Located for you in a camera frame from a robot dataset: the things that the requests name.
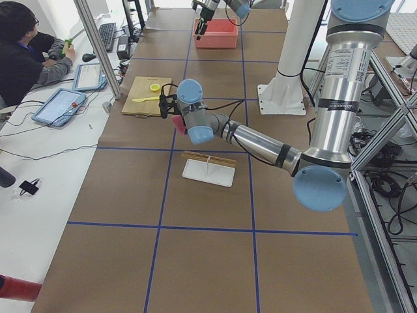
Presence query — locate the aluminium frame post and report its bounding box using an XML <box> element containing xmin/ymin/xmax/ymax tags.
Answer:
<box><xmin>74</xmin><ymin>0</ymin><xmax>122</xmax><ymax>100</ymax></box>

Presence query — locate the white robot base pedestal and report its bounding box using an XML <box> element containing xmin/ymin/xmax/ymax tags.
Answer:
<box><xmin>257</xmin><ymin>0</ymin><xmax>327</xmax><ymax>115</ymax></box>

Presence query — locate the black keyboard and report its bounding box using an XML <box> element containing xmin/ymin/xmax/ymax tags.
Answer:
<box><xmin>98</xmin><ymin>23</ymin><xmax>116</xmax><ymax>52</ymax></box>

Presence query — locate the red fire extinguisher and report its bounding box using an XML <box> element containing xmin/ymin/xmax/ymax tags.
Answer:
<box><xmin>1</xmin><ymin>275</ymin><xmax>42</xmax><ymax>302</ymax></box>

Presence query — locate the yellow toy lemon slice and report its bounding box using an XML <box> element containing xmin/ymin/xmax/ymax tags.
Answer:
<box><xmin>149</xmin><ymin>83</ymin><xmax>161</xmax><ymax>92</ymax></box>

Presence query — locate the black computer mouse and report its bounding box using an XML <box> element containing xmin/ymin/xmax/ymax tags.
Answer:
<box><xmin>82</xmin><ymin>53</ymin><xmax>96</xmax><ymax>63</ymax></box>

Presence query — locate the black cable bundle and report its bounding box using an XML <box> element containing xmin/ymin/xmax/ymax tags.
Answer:
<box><xmin>350</xmin><ymin>128</ymin><xmax>417</xmax><ymax>237</ymax></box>

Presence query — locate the pink plastic bin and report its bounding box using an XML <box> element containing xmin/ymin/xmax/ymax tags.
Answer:
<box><xmin>194</xmin><ymin>18</ymin><xmax>238</xmax><ymax>49</ymax></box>

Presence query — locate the yellow plastic knife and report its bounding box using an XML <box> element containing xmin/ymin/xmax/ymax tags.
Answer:
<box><xmin>132</xmin><ymin>96</ymin><xmax>160</xmax><ymax>102</ymax></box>

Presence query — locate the green handled tool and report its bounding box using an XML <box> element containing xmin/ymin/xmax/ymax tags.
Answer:
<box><xmin>60</xmin><ymin>38</ymin><xmax>76</xmax><ymax>59</ymax></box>

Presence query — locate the thin wooden rod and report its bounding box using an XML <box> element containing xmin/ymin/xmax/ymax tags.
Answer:
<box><xmin>181</xmin><ymin>153</ymin><xmax>237</xmax><ymax>168</ymax></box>

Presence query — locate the white rectangular tray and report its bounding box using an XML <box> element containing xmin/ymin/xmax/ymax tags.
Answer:
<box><xmin>182</xmin><ymin>159</ymin><xmax>235</xmax><ymax>187</ymax></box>

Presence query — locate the blue teach pendant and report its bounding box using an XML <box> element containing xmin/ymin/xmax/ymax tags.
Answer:
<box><xmin>72</xmin><ymin>63</ymin><xmax>107</xmax><ymax>92</ymax></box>
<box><xmin>31</xmin><ymin>88</ymin><xmax>87</xmax><ymax>127</ymax></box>

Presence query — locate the white hook on tray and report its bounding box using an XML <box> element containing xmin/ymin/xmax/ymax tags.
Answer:
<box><xmin>205</xmin><ymin>155</ymin><xmax>211</xmax><ymax>178</ymax></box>

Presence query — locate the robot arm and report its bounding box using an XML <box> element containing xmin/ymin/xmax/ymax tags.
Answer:
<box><xmin>192</xmin><ymin>0</ymin><xmax>287</xmax><ymax>40</ymax></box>
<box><xmin>159</xmin><ymin>1</ymin><xmax>392</xmax><ymax>212</ymax></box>

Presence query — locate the pink fleece cloth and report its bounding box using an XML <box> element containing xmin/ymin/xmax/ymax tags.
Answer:
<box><xmin>171</xmin><ymin>115</ymin><xmax>187</xmax><ymax>136</ymax></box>

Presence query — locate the near blue teach pendant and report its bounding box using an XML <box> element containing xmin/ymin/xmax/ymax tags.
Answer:
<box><xmin>31</xmin><ymin>88</ymin><xmax>87</xmax><ymax>127</ymax></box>

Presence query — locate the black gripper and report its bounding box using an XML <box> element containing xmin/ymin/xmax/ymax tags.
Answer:
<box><xmin>158</xmin><ymin>94</ymin><xmax>180</xmax><ymax>115</ymax></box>
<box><xmin>192</xmin><ymin>0</ymin><xmax>218</xmax><ymax>40</ymax></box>

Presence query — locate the bamboo cutting board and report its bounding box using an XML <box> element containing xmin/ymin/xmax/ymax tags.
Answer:
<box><xmin>122</xmin><ymin>76</ymin><xmax>172</xmax><ymax>117</ymax></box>

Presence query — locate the black power adapter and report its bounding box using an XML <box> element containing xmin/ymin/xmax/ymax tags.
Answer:
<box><xmin>117</xmin><ymin>35</ymin><xmax>130</xmax><ymax>60</ymax></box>

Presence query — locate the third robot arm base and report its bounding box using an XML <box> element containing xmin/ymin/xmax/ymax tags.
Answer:
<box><xmin>387</xmin><ymin>45</ymin><xmax>417</xmax><ymax>81</ymax></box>

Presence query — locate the far blue teach pendant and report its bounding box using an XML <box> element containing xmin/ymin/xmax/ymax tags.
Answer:
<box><xmin>72</xmin><ymin>63</ymin><xmax>107</xmax><ymax>92</ymax></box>

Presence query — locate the seated person dark jacket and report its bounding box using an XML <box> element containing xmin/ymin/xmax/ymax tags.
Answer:
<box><xmin>1</xmin><ymin>1</ymin><xmax>76</xmax><ymax>108</ymax></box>

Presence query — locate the thick wooden rod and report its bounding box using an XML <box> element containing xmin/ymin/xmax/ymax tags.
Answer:
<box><xmin>184</xmin><ymin>150</ymin><xmax>237</xmax><ymax>165</ymax></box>

